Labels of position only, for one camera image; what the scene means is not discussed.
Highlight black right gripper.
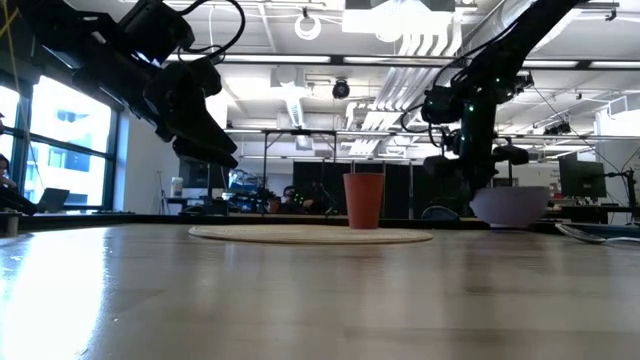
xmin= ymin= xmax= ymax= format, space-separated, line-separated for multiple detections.
xmin=423 ymin=127 xmax=530 ymax=199

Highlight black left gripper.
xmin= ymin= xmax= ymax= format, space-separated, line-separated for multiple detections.
xmin=74 ymin=37 xmax=240 ymax=167

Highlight white bowl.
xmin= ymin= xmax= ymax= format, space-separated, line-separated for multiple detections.
xmin=469 ymin=185 xmax=551 ymax=229

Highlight silver spoon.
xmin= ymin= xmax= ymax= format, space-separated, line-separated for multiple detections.
xmin=553 ymin=222 xmax=640 ymax=246

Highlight orange ribbed cup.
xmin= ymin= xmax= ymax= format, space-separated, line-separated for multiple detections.
xmin=342 ymin=172 xmax=386 ymax=230

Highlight black computer monitor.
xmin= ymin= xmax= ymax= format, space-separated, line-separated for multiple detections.
xmin=558 ymin=152 xmax=608 ymax=199
xmin=178 ymin=158 xmax=232 ymax=190

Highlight black chair back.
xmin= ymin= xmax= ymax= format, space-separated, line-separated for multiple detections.
xmin=421 ymin=205 xmax=460 ymax=221

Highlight black partition panels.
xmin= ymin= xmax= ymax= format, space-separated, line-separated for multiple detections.
xmin=292 ymin=160 xmax=471 ymax=220

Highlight person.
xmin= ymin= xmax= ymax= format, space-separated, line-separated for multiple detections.
xmin=279 ymin=184 xmax=316 ymax=215
xmin=0 ymin=152 xmax=39 ymax=217

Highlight round woven placemat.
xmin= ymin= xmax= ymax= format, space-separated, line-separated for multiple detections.
xmin=188 ymin=223 xmax=434 ymax=246

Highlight open laptop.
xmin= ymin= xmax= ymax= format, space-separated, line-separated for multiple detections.
xmin=38 ymin=187 xmax=71 ymax=214

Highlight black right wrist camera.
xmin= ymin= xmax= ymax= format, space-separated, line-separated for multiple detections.
xmin=421 ymin=84 xmax=464 ymax=126

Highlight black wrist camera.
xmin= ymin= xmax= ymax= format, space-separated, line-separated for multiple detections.
xmin=119 ymin=0 xmax=196 ymax=66
xmin=421 ymin=84 xmax=464 ymax=126

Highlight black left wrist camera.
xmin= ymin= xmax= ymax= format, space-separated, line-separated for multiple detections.
xmin=119 ymin=0 xmax=196 ymax=66

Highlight black aluminium table frame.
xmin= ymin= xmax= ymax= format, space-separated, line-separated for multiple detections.
xmin=19 ymin=213 xmax=640 ymax=235

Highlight black camera cable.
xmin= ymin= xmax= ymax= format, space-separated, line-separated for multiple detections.
xmin=177 ymin=0 xmax=247 ymax=64

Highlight coiled white cable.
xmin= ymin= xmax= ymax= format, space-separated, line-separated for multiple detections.
xmin=294 ymin=12 xmax=323 ymax=42

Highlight black overhead frame bar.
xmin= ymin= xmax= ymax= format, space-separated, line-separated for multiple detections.
xmin=164 ymin=52 xmax=640 ymax=70

